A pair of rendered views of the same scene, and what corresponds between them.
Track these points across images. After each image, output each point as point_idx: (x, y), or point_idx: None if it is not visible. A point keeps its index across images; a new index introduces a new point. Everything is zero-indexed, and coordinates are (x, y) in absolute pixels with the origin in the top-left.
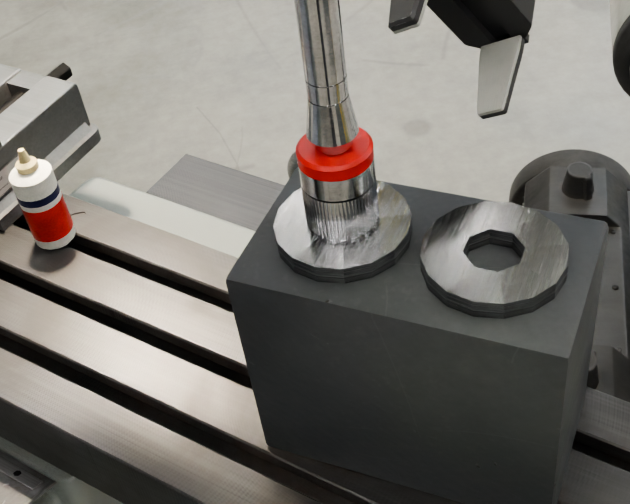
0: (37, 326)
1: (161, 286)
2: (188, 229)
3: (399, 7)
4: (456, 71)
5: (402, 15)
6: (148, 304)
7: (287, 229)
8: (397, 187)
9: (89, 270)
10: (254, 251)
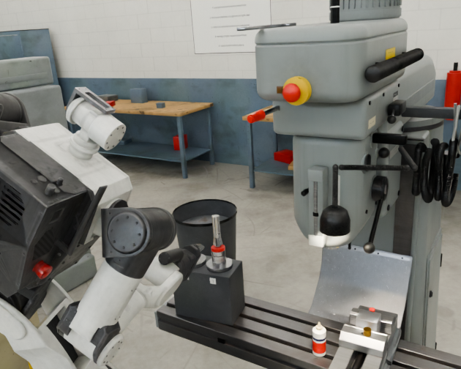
0: (310, 328)
1: (279, 337)
2: None
3: (201, 245)
4: None
5: (201, 244)
6: (281, 333)
7: (230, 261)
8: (208, 273)
9: (302, 342)
10: (236, 263)
